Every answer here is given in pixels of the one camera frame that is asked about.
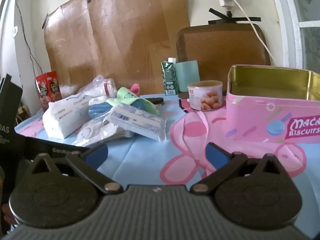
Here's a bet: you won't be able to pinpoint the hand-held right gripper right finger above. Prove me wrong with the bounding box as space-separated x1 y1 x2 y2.
191 142 288 195

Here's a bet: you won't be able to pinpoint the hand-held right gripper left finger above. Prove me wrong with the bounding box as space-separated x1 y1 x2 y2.
26 144 124 195

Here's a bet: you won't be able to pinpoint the blue soft pouch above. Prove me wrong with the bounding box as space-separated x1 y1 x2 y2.
87 99 152 120

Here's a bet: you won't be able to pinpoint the pink biscuit tin box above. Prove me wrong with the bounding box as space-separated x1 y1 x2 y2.
226 65 320 144

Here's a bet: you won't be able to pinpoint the light green cloth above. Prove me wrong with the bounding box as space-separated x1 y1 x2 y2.
106 87 160 115

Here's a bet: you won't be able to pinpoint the person's left hand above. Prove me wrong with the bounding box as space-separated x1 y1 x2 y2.
0 202 13 232

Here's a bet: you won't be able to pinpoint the white smiley print packet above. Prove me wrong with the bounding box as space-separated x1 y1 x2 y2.
72 119 135 147

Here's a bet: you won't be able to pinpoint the red snack packet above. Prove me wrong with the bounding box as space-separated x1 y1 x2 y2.
46 71 63 103
35 73 51 112

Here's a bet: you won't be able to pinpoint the printed blue pink blanket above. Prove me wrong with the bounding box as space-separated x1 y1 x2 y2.
14 94 320 207

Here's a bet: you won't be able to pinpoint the white tissue pack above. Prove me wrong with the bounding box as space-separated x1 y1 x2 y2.
42 92 105 140

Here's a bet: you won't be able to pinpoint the round cookie can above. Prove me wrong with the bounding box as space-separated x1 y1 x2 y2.
187 80 224 111

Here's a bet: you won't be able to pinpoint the white fluffy cloth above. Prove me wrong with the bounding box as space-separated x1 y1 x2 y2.
60 84 81 98

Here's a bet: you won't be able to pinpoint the plastic bag of white socks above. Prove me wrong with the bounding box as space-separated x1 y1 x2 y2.
77 75 118 98

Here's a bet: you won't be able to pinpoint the teal paper roll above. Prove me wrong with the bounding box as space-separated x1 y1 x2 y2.
175 60 200 93

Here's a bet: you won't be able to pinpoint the green drink carton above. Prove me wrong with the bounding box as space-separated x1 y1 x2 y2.
161 57 179 96

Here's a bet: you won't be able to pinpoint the brown woven chair back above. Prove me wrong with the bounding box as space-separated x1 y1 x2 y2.
176 24 272 96

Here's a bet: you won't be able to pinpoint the brown cardboard sheet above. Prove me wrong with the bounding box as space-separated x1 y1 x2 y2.
44 0 191 98

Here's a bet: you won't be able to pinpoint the crossed black tape strips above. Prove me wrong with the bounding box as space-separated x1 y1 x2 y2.
208 8 262 26

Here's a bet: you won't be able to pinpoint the frosted glass window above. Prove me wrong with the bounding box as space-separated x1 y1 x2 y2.
271 0 320 76

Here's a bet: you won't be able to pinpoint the thin black wall cable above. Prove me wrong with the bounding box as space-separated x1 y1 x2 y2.
14 0 43 75

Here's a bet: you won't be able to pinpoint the white cable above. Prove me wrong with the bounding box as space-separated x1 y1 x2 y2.
220 0 278 66

